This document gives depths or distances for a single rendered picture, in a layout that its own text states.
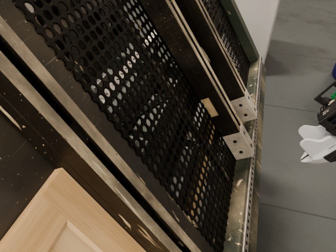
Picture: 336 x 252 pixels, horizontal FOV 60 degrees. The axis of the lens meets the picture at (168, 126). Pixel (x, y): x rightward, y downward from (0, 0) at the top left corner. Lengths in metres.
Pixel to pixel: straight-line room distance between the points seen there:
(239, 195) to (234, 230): 0.13
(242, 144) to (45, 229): 0.80
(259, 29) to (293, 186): 1.68
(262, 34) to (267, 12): 0.23
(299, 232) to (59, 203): 1.82
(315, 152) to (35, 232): 0.46
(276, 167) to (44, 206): 2.12
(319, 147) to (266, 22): 2.75
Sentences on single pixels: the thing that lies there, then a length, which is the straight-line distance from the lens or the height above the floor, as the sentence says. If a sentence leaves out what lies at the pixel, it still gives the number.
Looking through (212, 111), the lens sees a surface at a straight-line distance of 1.03.
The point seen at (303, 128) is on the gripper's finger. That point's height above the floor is 1.37.
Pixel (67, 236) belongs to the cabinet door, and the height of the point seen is 1.30.
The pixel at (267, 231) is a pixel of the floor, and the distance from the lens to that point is 2.07.
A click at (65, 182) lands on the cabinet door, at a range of 0.49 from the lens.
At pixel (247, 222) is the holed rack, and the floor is 0.89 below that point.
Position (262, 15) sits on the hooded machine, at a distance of 3.24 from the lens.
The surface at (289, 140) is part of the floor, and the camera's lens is 2.71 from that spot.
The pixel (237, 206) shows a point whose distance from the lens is 1.01.
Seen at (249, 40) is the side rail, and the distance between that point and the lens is 1.78.
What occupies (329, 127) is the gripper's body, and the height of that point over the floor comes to 1.42.
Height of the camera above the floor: 1.71
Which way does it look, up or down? 40 degrees down
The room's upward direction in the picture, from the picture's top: straight up
